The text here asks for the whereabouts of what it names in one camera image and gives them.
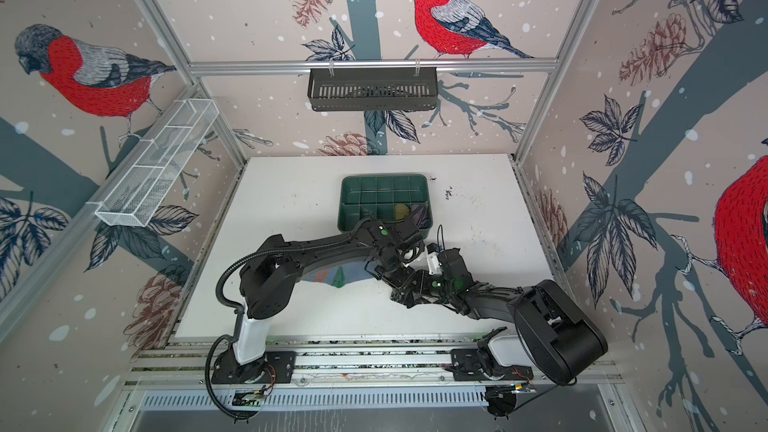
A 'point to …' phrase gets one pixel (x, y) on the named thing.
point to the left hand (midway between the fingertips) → (407, 291)
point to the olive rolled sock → (401, 211)
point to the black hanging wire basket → (341, 89)
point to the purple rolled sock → (421, 215)
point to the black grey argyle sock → (408, 297)
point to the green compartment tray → (387, 197)
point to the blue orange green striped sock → (338, 274)
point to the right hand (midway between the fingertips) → (405, 284)
